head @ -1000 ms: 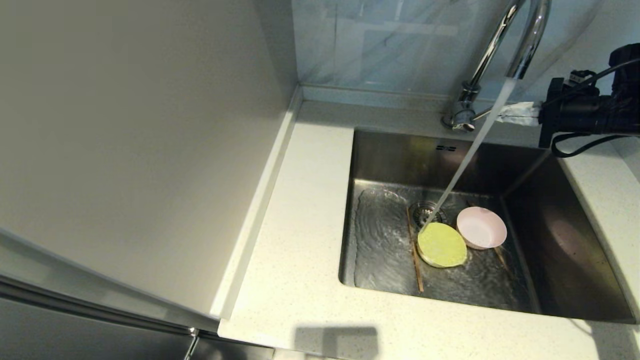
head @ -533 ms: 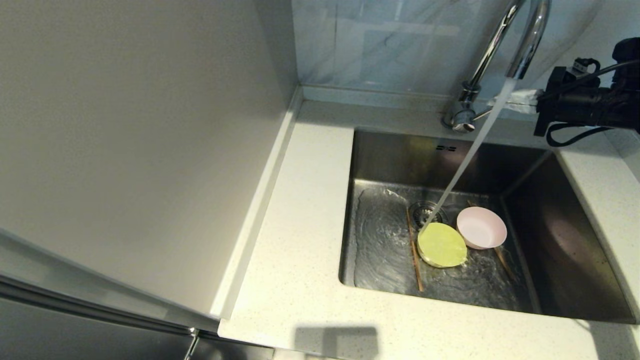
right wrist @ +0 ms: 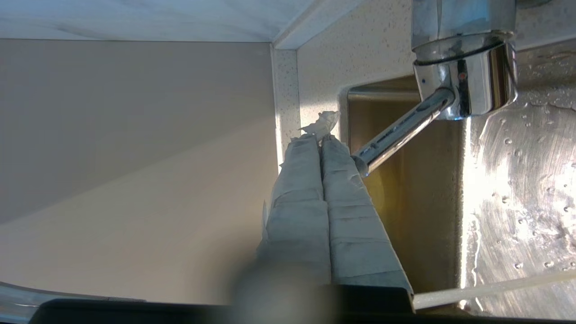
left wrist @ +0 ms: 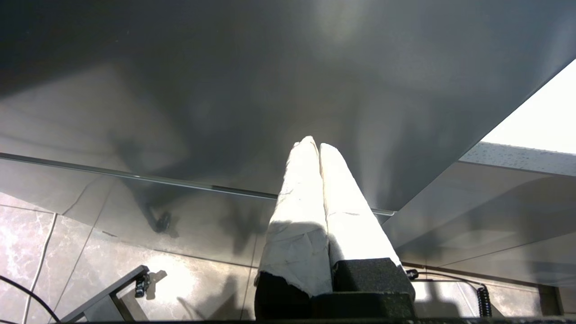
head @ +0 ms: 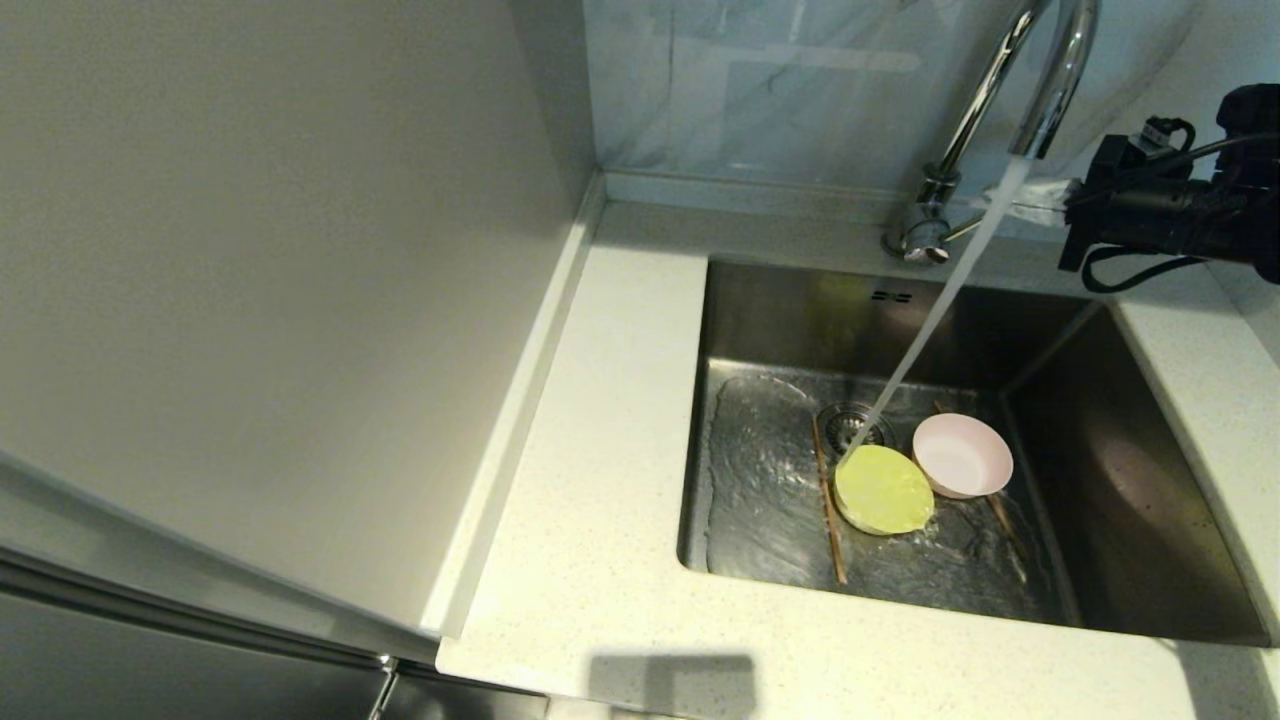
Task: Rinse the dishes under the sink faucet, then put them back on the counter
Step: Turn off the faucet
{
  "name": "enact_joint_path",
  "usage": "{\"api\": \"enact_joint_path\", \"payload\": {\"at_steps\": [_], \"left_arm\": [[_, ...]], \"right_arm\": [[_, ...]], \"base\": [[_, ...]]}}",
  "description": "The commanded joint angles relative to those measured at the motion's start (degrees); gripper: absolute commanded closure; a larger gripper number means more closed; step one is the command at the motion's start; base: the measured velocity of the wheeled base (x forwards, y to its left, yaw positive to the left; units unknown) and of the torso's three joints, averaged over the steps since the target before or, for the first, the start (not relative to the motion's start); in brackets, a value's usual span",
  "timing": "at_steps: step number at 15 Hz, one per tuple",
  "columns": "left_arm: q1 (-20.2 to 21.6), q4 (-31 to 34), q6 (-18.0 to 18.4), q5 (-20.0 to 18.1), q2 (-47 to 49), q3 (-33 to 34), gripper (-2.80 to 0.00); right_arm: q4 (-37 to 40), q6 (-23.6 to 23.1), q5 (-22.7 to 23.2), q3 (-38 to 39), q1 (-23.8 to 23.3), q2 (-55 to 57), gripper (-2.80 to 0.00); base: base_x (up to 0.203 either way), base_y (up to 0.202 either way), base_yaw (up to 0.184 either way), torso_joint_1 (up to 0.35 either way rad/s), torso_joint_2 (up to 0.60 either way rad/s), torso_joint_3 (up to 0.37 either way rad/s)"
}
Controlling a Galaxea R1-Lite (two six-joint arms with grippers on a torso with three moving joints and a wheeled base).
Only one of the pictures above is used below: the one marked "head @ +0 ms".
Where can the under-counter cabinet front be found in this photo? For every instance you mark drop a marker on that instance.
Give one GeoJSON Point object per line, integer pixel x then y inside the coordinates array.
{"type": "Point", "coordinates": [460, 702]}

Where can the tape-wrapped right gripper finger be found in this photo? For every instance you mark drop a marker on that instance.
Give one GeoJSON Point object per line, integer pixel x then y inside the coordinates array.
{"type": "Point", "coordinates": [1045, 190]}
{"type": "Point", "coordinates": [1045, 213]}

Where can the brown wooden chopstick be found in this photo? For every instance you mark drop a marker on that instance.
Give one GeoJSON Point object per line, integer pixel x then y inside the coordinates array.
{"type": "Point", "coordinates": [1005, 522]}
{"type": "Point", "coordinates": [830, 520]}

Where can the stainless steel sink basin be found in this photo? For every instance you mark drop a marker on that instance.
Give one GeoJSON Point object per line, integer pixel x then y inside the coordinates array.
{"type": "Point", "coordinates": [1130, 520]}

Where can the silver cabinet rail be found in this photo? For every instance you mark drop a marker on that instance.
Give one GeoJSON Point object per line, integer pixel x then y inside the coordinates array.
{"type": "Point", "coordinates": [200, 620]}

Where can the yellow plastic bowl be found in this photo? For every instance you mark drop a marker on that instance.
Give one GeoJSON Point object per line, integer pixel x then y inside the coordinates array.
{"type": "Point", "coordinates": [882, 490]}

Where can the tall cabinet unit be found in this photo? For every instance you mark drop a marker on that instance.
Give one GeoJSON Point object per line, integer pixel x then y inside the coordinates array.
{"type": "Point", "coordinates": [250, 300]}

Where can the chrome gooseneck faucet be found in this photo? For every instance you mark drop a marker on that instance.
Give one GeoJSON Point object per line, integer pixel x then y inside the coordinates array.
{"type": "Point", "coordinates": [985, 90]}

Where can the chrome faucet lever rod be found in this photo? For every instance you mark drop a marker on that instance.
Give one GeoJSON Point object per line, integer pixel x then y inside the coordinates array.
{"type": "Point", "coordinates": [965, 228]}

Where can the round metal drain strainer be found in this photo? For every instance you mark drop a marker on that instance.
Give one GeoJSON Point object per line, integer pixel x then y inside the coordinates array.
{"type": "Point", "coordinates": [840, 420]}

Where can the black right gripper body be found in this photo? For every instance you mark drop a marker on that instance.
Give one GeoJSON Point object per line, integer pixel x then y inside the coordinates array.
{"type": "Point", "coordinates": [1140, 210]}

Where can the pink plastic bowl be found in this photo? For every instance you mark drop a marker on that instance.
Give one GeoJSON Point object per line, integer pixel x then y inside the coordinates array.
{"type": "Point", "coordinates": [962, 455]}

